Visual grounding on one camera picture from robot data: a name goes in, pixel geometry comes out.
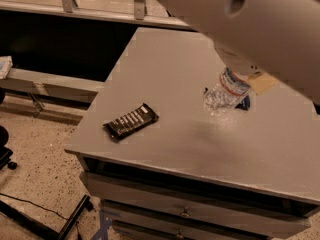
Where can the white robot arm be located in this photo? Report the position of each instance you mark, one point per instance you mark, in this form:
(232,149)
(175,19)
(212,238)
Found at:
(280,37)

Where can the metal railing frame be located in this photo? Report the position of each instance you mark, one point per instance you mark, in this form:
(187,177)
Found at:
(140,12)

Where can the black office chair base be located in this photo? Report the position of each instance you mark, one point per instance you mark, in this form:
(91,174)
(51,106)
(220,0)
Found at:
(5,153)

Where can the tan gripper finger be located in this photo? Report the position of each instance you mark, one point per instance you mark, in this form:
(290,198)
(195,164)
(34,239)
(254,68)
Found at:
(261,82)

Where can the grey drawer cabinet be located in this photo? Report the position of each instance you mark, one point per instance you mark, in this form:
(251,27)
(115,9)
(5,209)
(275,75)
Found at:
(244,175)

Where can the clear plastic water bottle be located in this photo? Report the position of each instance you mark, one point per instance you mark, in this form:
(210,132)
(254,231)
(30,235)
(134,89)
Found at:
(229,92)

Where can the black snack bar wrapper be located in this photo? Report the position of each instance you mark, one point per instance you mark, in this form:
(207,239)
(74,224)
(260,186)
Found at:
(131,122)

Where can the blue snack bar wrapper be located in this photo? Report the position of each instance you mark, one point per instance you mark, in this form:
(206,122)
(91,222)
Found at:
(218,98)

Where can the grey metal bench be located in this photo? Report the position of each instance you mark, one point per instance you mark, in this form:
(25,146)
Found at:
(62,90)

